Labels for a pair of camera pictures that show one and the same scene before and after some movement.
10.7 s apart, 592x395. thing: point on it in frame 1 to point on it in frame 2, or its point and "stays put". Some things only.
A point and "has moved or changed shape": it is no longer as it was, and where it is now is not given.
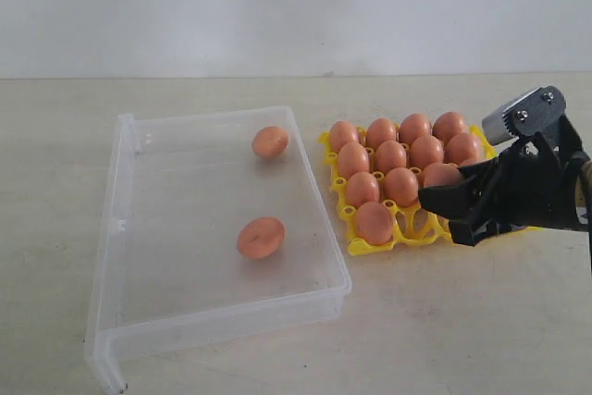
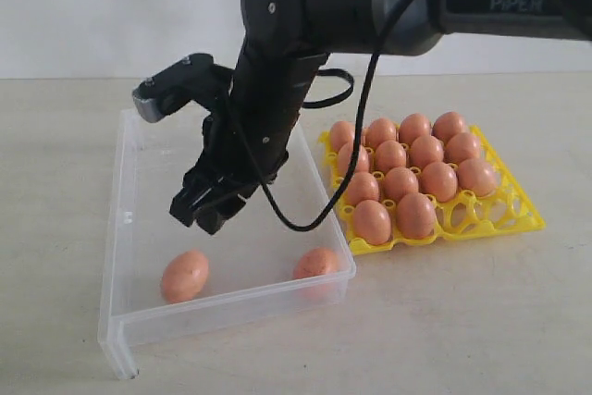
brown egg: [389, 154] stays put
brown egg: [270, 141] has moved or changed shape
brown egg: [448, 125] stays put
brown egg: [461, 147] stays put
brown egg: [413, 126] stays put
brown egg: [352, 158] stays put
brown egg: [379, 130] stays put
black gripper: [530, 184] to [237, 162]
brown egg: [261, 237] to [317, 271]
